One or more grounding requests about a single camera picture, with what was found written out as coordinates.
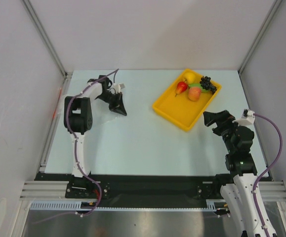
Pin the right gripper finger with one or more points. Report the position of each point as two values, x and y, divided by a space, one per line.
210 118
218 131

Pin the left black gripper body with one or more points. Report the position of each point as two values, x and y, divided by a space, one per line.
107 97

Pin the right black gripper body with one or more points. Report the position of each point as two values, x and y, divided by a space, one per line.
222 122

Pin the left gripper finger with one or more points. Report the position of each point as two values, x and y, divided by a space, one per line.
119 108
114 103

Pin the clear zip top bag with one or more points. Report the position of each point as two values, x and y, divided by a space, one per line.
100 111

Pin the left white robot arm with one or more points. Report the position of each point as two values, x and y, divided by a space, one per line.
78 120

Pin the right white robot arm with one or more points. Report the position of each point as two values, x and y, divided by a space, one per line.
240 187

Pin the peach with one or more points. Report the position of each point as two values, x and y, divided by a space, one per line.
194 93

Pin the yellow plastic tray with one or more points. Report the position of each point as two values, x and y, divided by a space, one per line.
180 110

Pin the dark grape bunch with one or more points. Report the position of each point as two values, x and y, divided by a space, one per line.
207 85

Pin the red pear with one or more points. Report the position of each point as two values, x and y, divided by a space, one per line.
181 87

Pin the yellow apple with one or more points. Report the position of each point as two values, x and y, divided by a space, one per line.
189 77

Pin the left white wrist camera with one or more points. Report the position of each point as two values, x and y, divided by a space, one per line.
120 86

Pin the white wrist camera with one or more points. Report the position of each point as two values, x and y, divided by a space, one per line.
120 86
246 119

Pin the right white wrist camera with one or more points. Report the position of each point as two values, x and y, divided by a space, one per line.
246 119

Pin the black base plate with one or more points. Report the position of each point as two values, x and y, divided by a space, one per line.
143 191

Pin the white cable duct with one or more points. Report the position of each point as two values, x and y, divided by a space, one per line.
84 206

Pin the left aluminium corner post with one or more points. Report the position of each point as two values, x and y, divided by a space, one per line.
43 35

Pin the aluminium corner post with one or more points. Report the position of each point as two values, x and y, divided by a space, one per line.
43 35
260 34

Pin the right aluminium corner post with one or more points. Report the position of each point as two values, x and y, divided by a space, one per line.
260 34

